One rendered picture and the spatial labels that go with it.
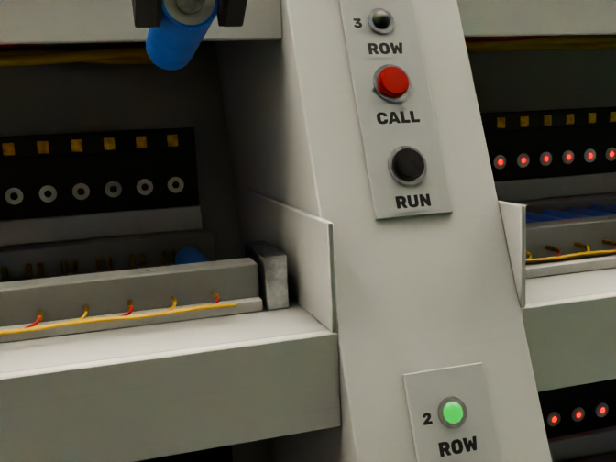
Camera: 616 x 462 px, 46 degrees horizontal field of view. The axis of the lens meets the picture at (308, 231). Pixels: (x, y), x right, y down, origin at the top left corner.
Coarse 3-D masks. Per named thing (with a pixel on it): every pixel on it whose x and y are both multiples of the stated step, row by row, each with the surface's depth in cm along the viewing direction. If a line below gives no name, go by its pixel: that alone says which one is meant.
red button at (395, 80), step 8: (384, 72) 36; (392, 72) 36; (400, 72) 36; (384, 80) 35; (392, 80) 36; (400, 80) 36; (408, 80) 36; (384, 88) 36; (392, 88) 35; (400, 88) 36; (392, 96) 36; (400, 96) 36
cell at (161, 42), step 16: (176, 0) 21; (192, 0) 21; (208, 0) 22; (176, 16) 22; (192, 16) 22; (208, 16) 22; (160, 32) 23; (176, 32) 22; (192, 32) 22; (160, 48) 25; (176, 48) 24; (192, 48) 24; (160, 64) 27; (176, 64) 27
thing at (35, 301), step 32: (0, 288) 34; (32, 288) 34; (64, 288) 34; (96, 288) 35; (128, 288) 35; (160, 288) 36; (192, 288) 36; (224, 288) 37; (256, 288) 37; (0, 320) 34; (32, 320) 34; (96, 320) 33
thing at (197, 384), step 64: (256, 192) 46; (256, 256) 38; (320, 256) 33; (192, 320) 36; (256, 320) 35; (320, 320) 34; (0, 384) 29; (64, 384) 29; (128, 384) 30; (192, 384) 31; (256, 384) 32; (320, 384) 33; (0, 448) 29; (64, 448) 30; (128, 448) 31; (192, 448) 31
